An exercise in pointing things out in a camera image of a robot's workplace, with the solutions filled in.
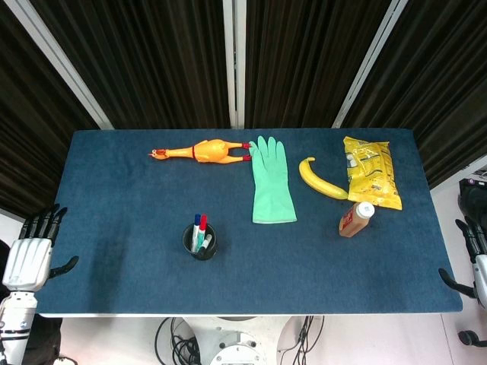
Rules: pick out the green rubber glove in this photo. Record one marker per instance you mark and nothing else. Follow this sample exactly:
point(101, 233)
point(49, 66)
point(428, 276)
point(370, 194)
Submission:
point(272, 190)

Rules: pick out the yellow banana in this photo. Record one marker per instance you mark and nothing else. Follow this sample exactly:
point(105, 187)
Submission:
point(317, 180)

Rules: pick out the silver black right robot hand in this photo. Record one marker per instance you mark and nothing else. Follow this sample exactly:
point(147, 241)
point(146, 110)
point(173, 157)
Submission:
point(480, 273)

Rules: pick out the yellow rubber chicken toy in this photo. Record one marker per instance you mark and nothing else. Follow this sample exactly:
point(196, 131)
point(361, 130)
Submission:
point(209, 151)

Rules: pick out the brown drink bottle white cap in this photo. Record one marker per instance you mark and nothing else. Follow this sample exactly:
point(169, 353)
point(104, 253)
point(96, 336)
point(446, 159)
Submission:
point(354, 224)

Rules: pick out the dark cap marker pen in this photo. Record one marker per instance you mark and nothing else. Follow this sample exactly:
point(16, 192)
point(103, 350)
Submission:
point(205, 242)

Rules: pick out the blue fabric table cloth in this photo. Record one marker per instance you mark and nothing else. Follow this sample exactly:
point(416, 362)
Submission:
point(243, 273)

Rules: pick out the yellow snack bag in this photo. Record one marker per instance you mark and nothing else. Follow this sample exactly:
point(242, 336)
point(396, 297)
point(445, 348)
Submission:
point(371, 171)

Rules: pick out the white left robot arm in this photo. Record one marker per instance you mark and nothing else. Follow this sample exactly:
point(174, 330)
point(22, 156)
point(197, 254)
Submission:
point(17, 327)

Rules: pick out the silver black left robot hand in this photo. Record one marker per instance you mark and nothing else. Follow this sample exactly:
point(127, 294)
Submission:
point(28, 262)

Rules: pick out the black office chair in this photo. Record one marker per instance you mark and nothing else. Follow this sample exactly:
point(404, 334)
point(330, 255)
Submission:
point(473, 197)

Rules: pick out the blue capped marker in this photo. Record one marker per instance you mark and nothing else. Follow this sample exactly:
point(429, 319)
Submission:
point(196, 230)

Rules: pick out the white frame post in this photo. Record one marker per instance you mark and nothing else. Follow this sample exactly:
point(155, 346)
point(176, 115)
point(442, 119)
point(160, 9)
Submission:
point(235, 64)
point(369, 64)
point(64, 68)

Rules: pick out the black pen cup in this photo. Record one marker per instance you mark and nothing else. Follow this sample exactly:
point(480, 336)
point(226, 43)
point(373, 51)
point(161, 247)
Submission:
point(209, 251)

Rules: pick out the red-capped whiteboard marker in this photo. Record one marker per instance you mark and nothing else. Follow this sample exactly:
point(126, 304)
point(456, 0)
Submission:
point(202, 228)

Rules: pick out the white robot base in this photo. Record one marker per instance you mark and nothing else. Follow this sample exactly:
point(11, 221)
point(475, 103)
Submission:
point(237, 340)

